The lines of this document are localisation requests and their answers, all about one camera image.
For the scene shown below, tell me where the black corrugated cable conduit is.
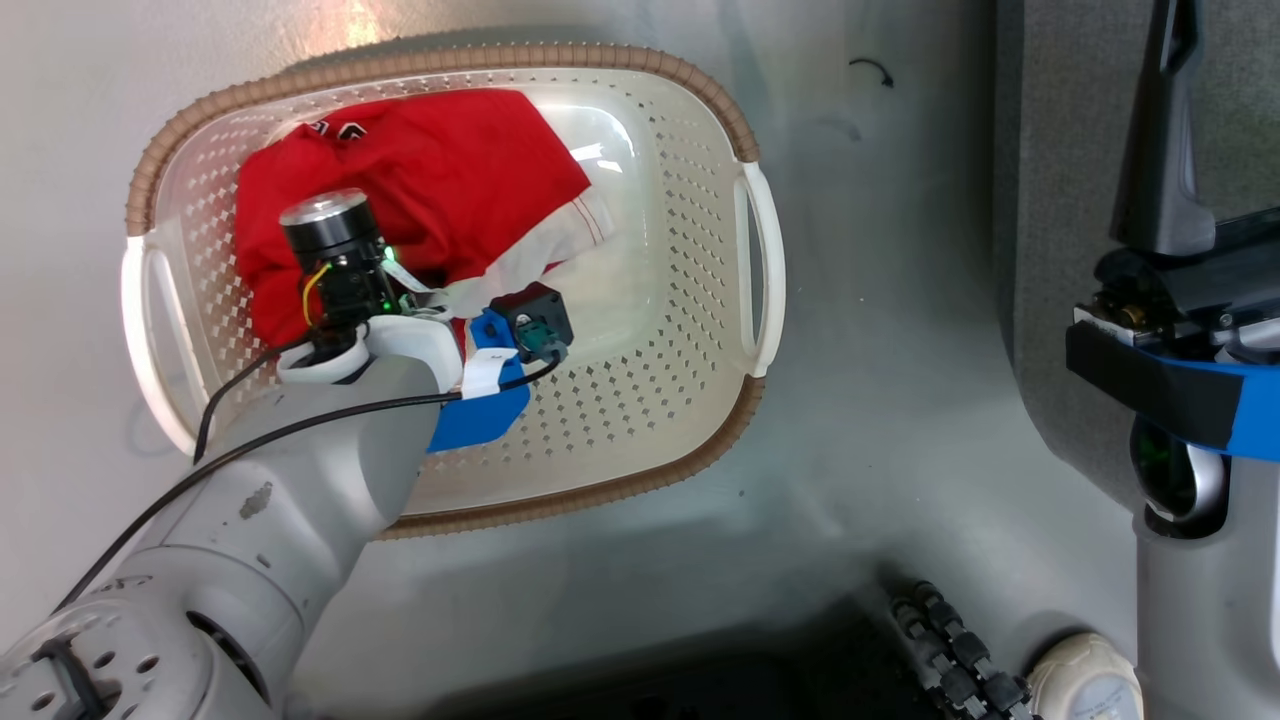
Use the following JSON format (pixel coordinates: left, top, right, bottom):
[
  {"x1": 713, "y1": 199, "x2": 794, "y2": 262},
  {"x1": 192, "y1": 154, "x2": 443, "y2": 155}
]
[{"x1": 888, "y1": 580, "x2": 1037, "y2": 720}]

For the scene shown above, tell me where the cream laundry basket brown rim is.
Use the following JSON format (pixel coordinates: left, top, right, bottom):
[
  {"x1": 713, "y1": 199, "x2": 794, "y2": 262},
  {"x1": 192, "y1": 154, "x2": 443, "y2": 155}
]
[{"x1": 120, "y1": 42, "x2": 788, "y2": 542}]

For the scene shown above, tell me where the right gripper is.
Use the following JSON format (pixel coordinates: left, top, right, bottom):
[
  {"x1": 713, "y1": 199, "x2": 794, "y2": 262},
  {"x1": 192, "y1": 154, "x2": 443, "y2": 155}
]
[{"x1": 1075, "y1": 0, "x2": 1280, "y2": 366}]

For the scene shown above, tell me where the plain red garment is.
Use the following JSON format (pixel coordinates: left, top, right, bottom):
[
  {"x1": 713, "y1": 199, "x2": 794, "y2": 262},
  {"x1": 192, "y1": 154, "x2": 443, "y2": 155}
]
[{"x1": 234, "y1": 88, "x2": 593, "y2": 347}]

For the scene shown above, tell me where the grey fabric sofa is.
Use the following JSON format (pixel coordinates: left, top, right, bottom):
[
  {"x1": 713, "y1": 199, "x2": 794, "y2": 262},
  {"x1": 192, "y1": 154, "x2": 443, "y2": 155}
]
[{"x1": 995, "y1": 0, "x2": 1280, "y2": 523}]

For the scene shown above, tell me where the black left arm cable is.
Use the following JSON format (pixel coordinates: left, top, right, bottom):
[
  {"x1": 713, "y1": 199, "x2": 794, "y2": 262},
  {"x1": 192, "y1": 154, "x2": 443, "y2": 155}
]
[
  {"x1": 193, "y1": 338, "x2": 313, "y2": 463},
  {"x1": 55, "y1": 348, "x2": 567, "y2": 613}
]

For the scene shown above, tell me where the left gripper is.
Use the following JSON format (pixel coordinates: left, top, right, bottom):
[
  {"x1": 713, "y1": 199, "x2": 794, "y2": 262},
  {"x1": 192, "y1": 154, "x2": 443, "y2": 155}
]
[{"x1": 280, "y1": 189, "x2": 403, "y2": 353}]

